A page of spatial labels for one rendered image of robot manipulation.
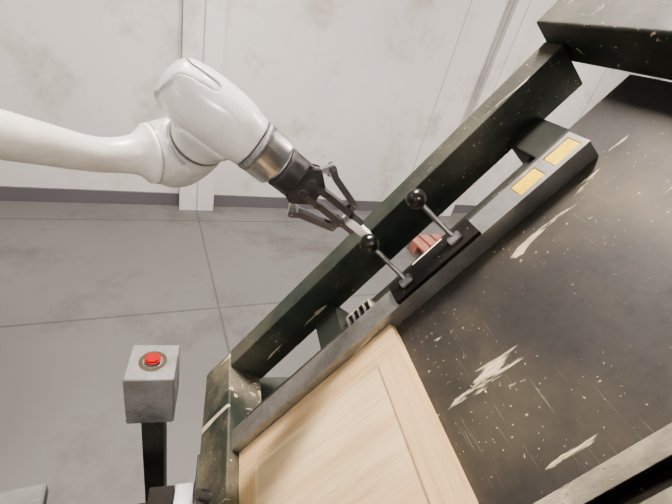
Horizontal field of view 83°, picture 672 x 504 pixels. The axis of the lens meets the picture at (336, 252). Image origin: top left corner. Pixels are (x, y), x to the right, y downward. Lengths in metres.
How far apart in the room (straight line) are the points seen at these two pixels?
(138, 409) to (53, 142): 0.77
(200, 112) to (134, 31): 2.93
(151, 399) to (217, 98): 0.81
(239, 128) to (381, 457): 0.56
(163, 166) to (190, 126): 0.12
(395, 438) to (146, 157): 0.61
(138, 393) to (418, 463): 0.74
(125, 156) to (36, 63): 2.95
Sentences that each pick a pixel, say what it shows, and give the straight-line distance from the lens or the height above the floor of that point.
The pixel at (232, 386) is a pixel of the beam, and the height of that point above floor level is 0.90.
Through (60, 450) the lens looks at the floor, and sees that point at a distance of 2.16.
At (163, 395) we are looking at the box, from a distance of 1.15.
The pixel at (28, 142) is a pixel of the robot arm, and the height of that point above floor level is 1.58.
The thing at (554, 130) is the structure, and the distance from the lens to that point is 0.93.
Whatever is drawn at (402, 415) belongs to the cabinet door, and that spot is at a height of 1.26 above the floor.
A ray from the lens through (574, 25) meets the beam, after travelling 0.92.
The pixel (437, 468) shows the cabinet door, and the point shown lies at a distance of 0.63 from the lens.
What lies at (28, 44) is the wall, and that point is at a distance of 3.62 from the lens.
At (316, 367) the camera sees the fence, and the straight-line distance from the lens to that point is 0.85.
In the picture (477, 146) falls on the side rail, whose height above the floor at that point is 1.62.
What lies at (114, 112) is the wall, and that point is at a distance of 3.64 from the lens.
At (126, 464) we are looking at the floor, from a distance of 2.06.
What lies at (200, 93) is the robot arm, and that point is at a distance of 0.60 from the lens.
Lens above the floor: 1.78
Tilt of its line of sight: 30 degrees down
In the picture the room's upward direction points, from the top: 15 degrees clockwise
